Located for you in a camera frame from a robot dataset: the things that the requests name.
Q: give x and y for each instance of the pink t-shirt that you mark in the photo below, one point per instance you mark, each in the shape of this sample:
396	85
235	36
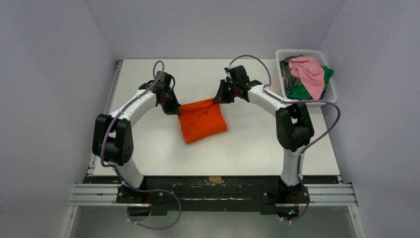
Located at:
305	63

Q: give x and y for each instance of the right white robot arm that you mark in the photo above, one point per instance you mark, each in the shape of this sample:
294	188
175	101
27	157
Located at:
294	128

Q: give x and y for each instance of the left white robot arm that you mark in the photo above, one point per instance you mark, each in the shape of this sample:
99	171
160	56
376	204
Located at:
113	139

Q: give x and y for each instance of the orange t-shirt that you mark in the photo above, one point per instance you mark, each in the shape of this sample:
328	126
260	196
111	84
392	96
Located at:
201	119

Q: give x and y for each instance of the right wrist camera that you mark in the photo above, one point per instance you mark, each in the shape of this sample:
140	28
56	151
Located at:
237	75

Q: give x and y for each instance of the grey t-shirt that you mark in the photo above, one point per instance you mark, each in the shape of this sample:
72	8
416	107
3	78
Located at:
289	80

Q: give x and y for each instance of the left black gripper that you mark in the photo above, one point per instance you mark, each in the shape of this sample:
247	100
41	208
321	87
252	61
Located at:
173	109

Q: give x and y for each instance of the white plastic laundry basket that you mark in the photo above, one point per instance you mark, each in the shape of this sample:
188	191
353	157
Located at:
330	95

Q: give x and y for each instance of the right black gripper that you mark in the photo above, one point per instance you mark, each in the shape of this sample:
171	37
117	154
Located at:
226	92

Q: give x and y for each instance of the green t-shirt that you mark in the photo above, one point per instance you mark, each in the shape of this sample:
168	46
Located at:
311	87

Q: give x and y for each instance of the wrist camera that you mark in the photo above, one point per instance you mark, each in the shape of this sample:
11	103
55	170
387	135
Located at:
237	75
168	81

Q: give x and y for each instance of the aluminium frame rail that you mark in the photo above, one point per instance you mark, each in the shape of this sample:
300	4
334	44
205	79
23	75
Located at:
213	136

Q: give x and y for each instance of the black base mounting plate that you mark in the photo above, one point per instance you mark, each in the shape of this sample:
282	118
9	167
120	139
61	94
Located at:
196	194

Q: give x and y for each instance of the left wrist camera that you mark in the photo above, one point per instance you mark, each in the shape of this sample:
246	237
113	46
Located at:
168	81

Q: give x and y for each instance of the brown tape piece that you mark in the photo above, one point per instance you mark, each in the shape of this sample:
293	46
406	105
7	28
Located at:
215	179

